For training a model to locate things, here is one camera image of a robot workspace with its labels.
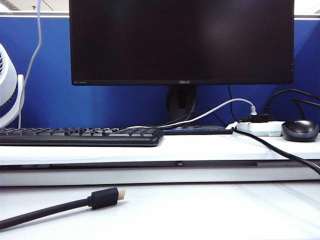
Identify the black monitor stand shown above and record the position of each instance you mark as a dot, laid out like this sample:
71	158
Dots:
181	100

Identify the small white plug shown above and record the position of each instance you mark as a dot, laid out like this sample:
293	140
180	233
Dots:
231	125

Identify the white desk fan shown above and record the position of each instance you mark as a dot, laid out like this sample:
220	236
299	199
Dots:
7	82

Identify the black keyboard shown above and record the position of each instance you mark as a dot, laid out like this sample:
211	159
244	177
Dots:
75	140

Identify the black computer mouse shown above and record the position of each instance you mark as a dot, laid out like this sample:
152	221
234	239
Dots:
300	132

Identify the black ASUS monitor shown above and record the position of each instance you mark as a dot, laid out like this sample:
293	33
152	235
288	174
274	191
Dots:
175	37

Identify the blue office partition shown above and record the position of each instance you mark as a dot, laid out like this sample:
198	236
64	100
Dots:
100	105

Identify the white power strip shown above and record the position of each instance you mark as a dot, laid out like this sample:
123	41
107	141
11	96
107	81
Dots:
257	128

